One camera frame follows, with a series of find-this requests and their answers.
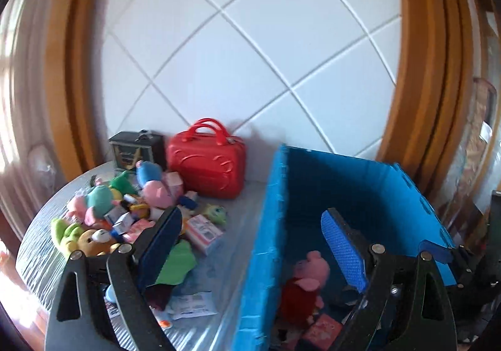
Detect wooden door frame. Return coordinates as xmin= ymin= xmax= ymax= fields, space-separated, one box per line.
xmin=376 ymin=0 xmax=476 ymax=195
xmin=45 ymin=0 xmax=130 ymax=176

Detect green pointed plush toy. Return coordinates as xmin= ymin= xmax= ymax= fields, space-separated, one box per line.
xmin=111 ymin=170 xmax=138 ymax=196

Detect patterned wrapped mattress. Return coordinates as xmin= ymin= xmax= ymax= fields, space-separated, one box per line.
xmin=461 ymin=78 xmax=498 ymax=197

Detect green plush cloth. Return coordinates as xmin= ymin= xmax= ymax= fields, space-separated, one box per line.
xmin=154 ymin=239 xmax=197 ymax=286

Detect black gift box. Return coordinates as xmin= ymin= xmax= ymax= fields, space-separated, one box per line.
xmin=108 ymin=130 xmax=166 ymax=172

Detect white plastic bag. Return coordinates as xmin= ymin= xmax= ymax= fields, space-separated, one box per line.
xmin=30 ymin=143 xmax=56 ymax=180

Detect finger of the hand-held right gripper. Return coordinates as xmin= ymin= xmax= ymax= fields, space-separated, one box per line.
xmin=418 ymin=241 xmax=470 ymax=265

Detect pig plush in red dress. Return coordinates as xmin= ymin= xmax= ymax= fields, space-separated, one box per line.
xmin=280 ymin=251 xmax=331 ymax=331

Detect small white box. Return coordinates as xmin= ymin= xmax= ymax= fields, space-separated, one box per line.
xmin=113 ymin=212 xmax=134 ymax=235

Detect pink elephant plush toy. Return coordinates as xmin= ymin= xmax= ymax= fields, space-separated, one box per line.
xmin=66 ymin=195 xmax=89 ymax=219

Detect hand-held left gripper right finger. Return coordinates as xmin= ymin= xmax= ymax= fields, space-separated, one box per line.
xmin=321 ymin=208 xmax=457 ymax=351

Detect pink pig plush toy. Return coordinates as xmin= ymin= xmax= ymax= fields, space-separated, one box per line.
xmin=143 ymin=175 xmax=184 ymax=210

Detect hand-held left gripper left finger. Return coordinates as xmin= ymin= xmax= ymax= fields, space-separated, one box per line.
xmin=45 ymin=206 xmax=184 ymax=351

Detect pale curtain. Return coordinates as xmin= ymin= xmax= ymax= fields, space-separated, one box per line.
xmin=0 ymin=0 xmax=67 ymax=242

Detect teal plush toy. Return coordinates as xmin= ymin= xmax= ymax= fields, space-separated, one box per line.
xmin=84 ymin=185 xmax=119 ymax=219

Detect brown bear plush toy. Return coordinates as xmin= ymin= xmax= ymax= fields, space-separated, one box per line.
xmin=76 ymin=229 xmax=121 ymax=257

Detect green frog plush toy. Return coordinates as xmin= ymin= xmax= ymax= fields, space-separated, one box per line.
xmin=52 ymin=218 xmax=84 ymax=255

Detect pink printed box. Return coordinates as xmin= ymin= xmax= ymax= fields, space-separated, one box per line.
xmin=303 ymin=314 xmax=342 ymax=351

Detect cloth covered desktop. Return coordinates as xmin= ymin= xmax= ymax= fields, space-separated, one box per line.
xmin=16 ymin=161 xmax=275 ymax=351

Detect dark red plush item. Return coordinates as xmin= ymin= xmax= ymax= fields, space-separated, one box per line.
xmin=148 ymin=284 xmax=173 ymax=311

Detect blue plush toy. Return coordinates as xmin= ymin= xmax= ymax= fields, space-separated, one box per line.
xmin=136 ymin=160 xmax=163 ymax=187

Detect pink white small carton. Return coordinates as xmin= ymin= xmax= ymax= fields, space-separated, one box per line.
xmin=184 ymin=215 xmax=225 ymax=256

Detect red small suitcase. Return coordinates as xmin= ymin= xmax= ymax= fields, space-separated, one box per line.
xmin=166 ymin=118 xmax=246 ymax=200

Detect small green monster plush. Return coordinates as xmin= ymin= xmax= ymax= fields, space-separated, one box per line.
xmin=204 ymin=204 xmax=228 ymax=225

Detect blue plastic crate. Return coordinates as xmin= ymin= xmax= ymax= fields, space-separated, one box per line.
xmin=231 ymin=145 xmax=457 ymax=351

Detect white printed packet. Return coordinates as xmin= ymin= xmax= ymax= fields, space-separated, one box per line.
xmin=169 ymin=292 xmax=218 ymax=321

